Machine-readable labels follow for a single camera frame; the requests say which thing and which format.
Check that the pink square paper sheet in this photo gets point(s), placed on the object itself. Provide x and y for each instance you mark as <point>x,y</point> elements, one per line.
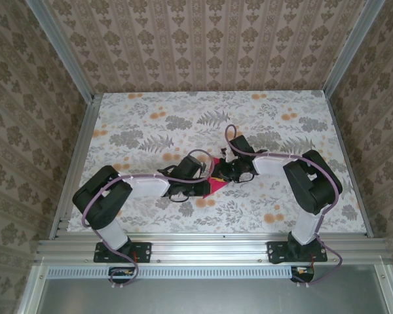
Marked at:
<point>216,188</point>

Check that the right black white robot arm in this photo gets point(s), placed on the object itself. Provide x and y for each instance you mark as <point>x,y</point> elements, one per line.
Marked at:
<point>317,189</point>

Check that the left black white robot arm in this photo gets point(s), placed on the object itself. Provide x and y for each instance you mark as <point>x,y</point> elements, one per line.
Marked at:
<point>98,202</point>

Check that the grey metal sheet panel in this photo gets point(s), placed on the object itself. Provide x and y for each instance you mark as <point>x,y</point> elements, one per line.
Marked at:
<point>216,297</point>

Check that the floral table cover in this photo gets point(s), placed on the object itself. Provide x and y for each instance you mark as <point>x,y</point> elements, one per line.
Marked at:
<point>216,108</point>

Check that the black connector board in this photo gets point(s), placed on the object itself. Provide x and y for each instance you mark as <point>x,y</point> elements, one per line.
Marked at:
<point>118,278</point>
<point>303,278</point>

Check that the aluminium frame cross rail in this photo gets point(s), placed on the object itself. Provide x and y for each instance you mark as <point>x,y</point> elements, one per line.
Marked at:
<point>209,250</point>

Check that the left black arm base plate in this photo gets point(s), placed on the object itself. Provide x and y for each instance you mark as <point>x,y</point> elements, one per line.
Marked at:
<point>144,252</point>

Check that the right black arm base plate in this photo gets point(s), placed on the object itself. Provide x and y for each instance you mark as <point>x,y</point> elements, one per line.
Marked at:
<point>275,252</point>

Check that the right aluminium side rail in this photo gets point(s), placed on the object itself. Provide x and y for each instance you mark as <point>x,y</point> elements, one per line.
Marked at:
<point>348,160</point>

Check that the aluminium side rail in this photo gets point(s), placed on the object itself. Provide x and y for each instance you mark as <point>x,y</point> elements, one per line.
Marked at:
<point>78,157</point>
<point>348,160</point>

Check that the left aluminium side rail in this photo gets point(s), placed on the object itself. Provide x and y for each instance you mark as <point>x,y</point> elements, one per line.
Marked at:
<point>78,157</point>

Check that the right aluminium frame post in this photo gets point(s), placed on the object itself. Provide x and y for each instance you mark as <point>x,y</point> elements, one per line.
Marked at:
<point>350,49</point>

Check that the aluminium frame post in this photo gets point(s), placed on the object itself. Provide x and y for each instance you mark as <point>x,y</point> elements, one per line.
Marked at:
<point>62,52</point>
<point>350,49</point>

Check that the left aluminium frame post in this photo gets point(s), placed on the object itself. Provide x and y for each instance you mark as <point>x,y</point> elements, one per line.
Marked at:
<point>62,52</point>

